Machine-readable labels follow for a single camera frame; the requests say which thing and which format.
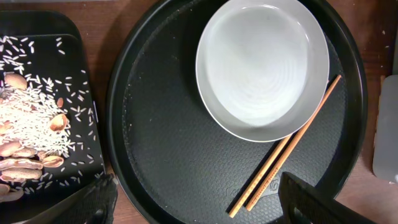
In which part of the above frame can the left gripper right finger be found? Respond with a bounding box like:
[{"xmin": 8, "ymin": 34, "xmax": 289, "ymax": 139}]
[{"xmin": 278, "ymin": 172, "xmax": 372, "ymax": 224}]

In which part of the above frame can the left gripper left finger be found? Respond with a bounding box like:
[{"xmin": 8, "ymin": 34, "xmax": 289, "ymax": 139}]
[{"xmin": 25, "ymin": 174, "xmax": 118, "ymax": 224}]

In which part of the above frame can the grey ceramic plate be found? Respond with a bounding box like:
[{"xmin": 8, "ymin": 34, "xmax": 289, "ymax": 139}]
[{"xmin": 195, "ymin": 0, "xmax": 330, "ymax": 142}]

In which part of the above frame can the pile of food scraps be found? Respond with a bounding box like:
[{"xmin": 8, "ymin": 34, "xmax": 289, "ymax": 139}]
[{"xmin": 0, "ymin": 35, "xmax": 105, "ymax": 203}]

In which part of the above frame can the black rectangular tray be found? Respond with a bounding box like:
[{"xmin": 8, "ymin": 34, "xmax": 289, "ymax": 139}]
[{"xmin": 1, "ymin": 11, "xmax": 104, "ymax": 223}]

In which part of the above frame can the grey dishwasher rack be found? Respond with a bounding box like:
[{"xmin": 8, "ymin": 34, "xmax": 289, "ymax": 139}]
[{"xmin": 372, "ymin": 40, "xmax": 398, "ymax": 184}]

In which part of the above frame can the wooden chopstick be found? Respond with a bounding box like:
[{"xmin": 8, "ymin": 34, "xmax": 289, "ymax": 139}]
[
  {"xmin": 229, "ymin": 135, "xmax": 292, "ymax": 218},
  {"xmin": 246, "ymin": 75, "xmax": 341, "ymax": 211}
]

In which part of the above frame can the round black tray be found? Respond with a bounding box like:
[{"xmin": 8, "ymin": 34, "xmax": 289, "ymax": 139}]
[{"xmin": 106, "ymin": 1, "xmax": 367, "ymax": 223}]

